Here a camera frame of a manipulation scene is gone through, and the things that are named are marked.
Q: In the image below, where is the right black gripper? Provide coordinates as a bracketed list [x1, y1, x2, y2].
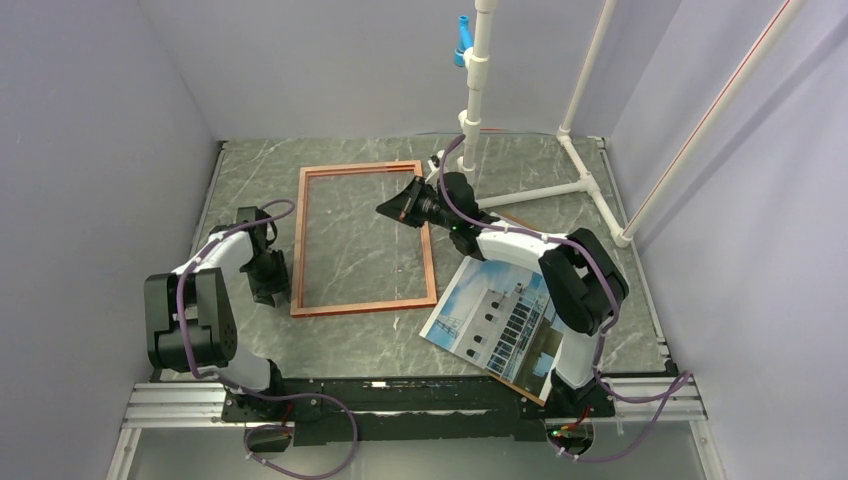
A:
[376, 176, 457, 231]

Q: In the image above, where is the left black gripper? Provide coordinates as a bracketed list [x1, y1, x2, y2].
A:
[243, 248, 292, 307]

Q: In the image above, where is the orange wooden picture frame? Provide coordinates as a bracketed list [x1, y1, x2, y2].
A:
[290, 160, 437, 318]

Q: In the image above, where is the clear transparent sheet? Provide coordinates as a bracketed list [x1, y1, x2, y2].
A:
[302, 170, 428, 307]

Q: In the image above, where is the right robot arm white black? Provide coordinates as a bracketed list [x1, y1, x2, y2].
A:
[375, 173, 629, 415]

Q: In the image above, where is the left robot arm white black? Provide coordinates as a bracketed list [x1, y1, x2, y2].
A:
[143, 206, 291, 420]

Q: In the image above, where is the building and sky photo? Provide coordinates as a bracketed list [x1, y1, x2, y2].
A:
[420, 257, 565, 401]

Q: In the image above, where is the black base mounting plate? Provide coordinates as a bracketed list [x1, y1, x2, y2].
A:
[219, 376, 615, 446]

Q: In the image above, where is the white PVC pipe stand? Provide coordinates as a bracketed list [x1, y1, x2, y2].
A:
[478, 0, 806, 248]

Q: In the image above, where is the blue pipe fitting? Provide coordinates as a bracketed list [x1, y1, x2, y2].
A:
[453, 15, 473, 68]

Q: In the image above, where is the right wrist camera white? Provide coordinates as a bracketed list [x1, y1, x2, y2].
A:
[425, 150, 444, 184]

